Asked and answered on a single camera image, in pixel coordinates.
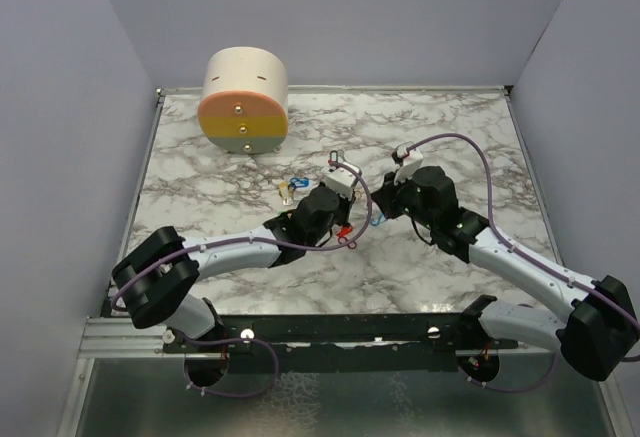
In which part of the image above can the purple cable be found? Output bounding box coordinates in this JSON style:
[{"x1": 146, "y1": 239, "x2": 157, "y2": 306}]
[
  {"x1": 397, "y1": 132, "x2": 640, "y2": 393},
  {"x1": 109, "y1": 159, "x2": 374, "y2": 398}
]

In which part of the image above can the round pastel drawer box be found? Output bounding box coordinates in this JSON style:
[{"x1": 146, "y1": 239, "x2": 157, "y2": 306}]
[{"x1": 197, "y1": 47, "x2": 288, "y2": 155}]

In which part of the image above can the red carabiner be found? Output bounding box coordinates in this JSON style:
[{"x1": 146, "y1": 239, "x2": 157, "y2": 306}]
[{"x1": 338, "y1": 236, "x2": 357, "y2": 250}]

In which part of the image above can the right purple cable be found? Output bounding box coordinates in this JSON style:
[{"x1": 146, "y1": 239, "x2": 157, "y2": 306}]
[{"x1": 397, "y1": 132, "x2": 640, "y2": 393}]

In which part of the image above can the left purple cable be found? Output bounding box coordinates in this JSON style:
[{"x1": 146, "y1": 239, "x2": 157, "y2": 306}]
[{"x1": 109, "y1": 159, "x2": 374, "y2": 398}]

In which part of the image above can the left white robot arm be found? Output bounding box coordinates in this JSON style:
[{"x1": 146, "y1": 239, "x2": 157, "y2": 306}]
[{"x1": 112, "y1": 183, "x2": 355, "y2": 352}]

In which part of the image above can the yellow tag key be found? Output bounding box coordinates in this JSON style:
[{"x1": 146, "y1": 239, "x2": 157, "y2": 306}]
[{"x1": 278, "y1": 182, "x2": 295, "y2": 206}]

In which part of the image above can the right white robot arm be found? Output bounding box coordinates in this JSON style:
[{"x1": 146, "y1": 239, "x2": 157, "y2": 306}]
[{"x1": 372, "y1": 166, "x2": 639, "y2": 381}]

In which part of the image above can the red tag key near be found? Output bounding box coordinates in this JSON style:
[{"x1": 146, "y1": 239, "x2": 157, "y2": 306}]
[{"x1": 337, "y1": 225, "x2": 353, "y2": 238}]

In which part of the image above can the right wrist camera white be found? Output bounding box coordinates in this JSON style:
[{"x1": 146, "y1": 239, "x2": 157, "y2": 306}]
[{"x1": 392, "y1": 142, "x2": 424, "y2": 185}]

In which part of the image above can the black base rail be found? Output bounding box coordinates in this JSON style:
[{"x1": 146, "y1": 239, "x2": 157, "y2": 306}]
[{"x1": 163, "y1": 313, "x2": 518, "y2": 374}]

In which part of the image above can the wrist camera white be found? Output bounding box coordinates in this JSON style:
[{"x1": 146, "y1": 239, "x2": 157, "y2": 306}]
[
  {"x1": 322, "y1": 162, "x2": 362, "y2": 201},
  {"x1": 392, "y1": 142, "x2": 424, "y2": 185}
]

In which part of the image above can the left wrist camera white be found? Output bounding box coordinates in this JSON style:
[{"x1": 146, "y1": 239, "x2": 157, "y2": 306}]
[{"x1": 322, "y1": 162, "x2": 362, "y2": 201}]

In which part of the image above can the blue carabiner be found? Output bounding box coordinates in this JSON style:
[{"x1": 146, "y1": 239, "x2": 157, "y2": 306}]
[
  {"x1": 289, "y1": 177, "x2": 310, "y2": 189},
  {"x1": 370, "y1": 213, "x2": 387, "y2": 227}
]

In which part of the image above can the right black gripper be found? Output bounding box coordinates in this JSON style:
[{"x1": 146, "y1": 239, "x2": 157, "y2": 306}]
[{"x1": 371, "y1": 167, "x2": 437, "y2": 230}]

